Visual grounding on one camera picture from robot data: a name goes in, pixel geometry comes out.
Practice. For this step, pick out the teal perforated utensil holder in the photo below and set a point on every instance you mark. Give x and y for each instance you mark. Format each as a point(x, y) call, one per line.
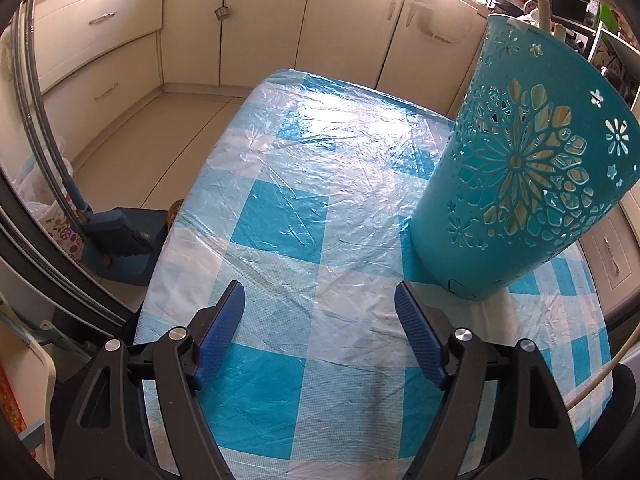
point(450, 225)

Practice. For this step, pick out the red printed paper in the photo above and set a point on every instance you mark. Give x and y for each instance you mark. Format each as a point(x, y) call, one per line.
point(10, 405)

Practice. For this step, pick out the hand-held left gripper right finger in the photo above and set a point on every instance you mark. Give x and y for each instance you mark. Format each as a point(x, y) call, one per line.
point(417, 332)

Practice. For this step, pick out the small hanging metal strainer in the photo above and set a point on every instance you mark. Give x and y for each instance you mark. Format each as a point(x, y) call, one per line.
point(221, 11)

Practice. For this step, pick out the floral plastic bag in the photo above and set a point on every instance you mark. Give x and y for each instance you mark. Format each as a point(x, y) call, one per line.
point(50, 210)

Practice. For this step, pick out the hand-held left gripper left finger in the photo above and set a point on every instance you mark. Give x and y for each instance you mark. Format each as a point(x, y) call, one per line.
point(220, 332)

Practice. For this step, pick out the white plastic chair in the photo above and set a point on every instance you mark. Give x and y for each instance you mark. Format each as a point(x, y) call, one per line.
point(30, 370)

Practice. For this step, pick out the cream side drawer cabinet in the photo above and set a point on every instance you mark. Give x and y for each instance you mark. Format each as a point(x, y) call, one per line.
point(615, 255)

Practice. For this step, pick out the blue white checkered tablecloth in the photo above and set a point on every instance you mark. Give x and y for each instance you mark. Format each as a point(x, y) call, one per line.
point(300, 210)

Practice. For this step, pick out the cream base cabinet row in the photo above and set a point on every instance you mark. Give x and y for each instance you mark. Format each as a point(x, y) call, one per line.
point(320, 25)

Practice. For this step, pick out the blue dustpan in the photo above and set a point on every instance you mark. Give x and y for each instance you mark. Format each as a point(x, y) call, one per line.
point(120, 270)

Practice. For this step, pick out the yellow patterned slipper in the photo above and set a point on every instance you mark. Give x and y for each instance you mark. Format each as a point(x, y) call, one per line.
point(176, 212)

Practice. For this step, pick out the black microwave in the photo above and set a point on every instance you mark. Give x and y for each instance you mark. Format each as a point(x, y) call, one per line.
point(574, 7)

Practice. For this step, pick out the green cutting board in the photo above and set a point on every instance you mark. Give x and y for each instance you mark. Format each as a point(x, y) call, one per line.
point(607, 16)

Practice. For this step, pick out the white plastic door holder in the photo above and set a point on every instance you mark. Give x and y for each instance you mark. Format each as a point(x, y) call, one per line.
point(442, 22)

